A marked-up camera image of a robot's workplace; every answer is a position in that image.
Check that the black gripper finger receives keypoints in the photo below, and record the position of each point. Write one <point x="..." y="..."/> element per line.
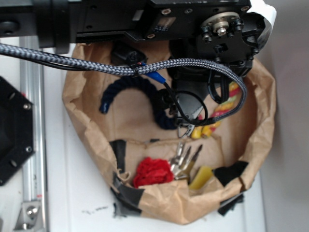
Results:
<point x="185" y="130"/>

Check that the bunch of silver keys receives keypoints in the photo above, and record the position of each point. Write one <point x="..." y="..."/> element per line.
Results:
<point x="183" y="161"/>

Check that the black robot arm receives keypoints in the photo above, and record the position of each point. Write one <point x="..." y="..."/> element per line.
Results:
<point x="83" y="32"/>

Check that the aluminium extrusion rail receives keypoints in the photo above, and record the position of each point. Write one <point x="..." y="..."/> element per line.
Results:
<point x="34" y="169"/>

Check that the yellow sponge block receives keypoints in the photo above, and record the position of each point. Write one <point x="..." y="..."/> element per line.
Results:
<point x="203" y="175"/>

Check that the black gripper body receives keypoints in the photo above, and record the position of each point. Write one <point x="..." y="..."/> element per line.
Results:
<point x="193" y="83"/>

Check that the metal corner bracket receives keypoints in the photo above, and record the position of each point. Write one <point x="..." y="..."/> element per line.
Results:
<point x="27" y="220"/>

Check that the black rectangular box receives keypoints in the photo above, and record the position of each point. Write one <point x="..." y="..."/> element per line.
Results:
<point x="124" y="54"/>

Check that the red crumpled paper ball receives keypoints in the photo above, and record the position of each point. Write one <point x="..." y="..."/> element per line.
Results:
<point x="153" y="171"/>

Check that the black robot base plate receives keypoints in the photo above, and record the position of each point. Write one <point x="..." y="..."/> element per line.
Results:
<point x="16" y="130"/>

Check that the brown paper bag bin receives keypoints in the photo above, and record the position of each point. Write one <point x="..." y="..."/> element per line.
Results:
<point x="119" y="140"/>

